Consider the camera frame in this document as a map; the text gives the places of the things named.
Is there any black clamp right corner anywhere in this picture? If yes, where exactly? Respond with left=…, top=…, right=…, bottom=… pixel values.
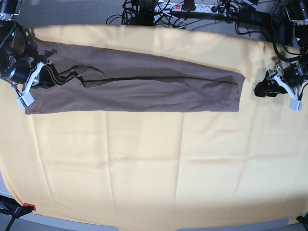
left=296, top=214, right=308, bottom=231

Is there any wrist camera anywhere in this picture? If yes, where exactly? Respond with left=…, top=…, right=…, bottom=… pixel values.
left=289, top=98, right=303, bottom=112
left=16, top=92, right=35, bottom=109

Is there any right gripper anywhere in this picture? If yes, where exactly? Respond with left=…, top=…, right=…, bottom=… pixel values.
left=7, top=56, right=63, bottom=96

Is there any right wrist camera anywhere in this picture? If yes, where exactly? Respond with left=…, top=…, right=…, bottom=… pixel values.
left=16, top=92, right=35, bottom=109

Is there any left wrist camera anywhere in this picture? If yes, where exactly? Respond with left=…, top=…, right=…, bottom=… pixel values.
left=289, top=98, right=303, bottom=112

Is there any yellow table cloth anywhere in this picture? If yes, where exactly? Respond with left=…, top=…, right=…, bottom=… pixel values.
left=0, top=25, right=308, bottom=231

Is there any brown T-shirt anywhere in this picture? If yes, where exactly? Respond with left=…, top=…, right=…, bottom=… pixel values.
left=26, top=39, right=245, bottom=114

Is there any black stand post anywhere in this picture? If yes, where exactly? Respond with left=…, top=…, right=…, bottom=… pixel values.
left=137, top=0, right=156, bottom=26

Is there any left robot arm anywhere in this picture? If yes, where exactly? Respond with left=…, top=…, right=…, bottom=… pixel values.
left=254, top=0, right=308, bottom=100

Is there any black clamp with orange tip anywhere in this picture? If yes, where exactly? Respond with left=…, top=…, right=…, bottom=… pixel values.
left=0, top=195, right=36, bottom=231

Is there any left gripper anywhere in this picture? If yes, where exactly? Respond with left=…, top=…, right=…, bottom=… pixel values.
left=254, top=63, right=307, bottom=100

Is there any white power strip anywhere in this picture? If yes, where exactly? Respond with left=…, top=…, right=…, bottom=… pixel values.
left=155, top=2, right=227, bottom=15

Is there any black power adapter box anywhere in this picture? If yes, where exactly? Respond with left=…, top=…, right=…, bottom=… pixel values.
left=238, top=9, right=271, bottom=27

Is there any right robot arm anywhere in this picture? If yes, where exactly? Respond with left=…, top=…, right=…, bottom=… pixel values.
left=0, top=0, right=61, bottom=97

